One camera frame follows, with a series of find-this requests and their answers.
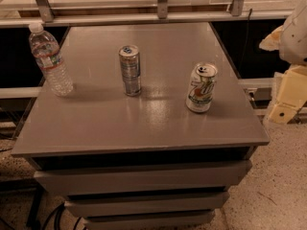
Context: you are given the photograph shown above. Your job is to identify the black hanging cable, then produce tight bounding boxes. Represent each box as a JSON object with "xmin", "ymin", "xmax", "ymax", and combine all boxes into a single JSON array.
[{"xmin": 239, "ymin": 8, "xmax": 253, "ymax": 72}]

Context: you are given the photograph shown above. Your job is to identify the metal railing frame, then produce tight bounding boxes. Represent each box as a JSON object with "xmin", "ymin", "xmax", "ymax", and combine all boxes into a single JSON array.
[{"xmin": 0, "ymin": 0, "xmax": 295, "ymax": 28}]

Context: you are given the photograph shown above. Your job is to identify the clear plastic water bottle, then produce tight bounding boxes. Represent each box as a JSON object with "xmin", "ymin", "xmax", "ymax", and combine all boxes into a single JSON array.
[{"xmin": 29, "ymin": 23, "xmax": 73, "ymax": 97}]

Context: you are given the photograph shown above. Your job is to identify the black floor cables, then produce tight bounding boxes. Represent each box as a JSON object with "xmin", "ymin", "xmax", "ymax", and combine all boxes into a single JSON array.
[{"xmin": 41, "ymin": 202, "xmax": 83, "ymax": 230}]

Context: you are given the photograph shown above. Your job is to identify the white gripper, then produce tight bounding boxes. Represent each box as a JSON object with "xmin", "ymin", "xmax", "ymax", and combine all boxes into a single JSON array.
[{"xmin": 259, "ymin": 0, "xmax": 307, "ymax": 124}]

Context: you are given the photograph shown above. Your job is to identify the grey drawer cabinet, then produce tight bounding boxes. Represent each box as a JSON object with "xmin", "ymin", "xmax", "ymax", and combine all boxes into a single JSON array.
[{"xmin": 12, "ymin": 23, "xmax": 269, "ymax": 230}]

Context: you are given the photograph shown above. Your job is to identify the silver redbull can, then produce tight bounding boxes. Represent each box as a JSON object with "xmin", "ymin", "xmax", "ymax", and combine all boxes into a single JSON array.
[{"xmin": 119, "ymin": 45, "xmax": 141, "ymax": 96}]

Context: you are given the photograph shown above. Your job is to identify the white 7up soda can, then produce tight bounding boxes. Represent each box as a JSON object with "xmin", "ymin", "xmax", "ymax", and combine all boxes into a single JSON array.
[{"xmin": 185, "ymin": 62, "xmax": 218, "ymax": 113}]

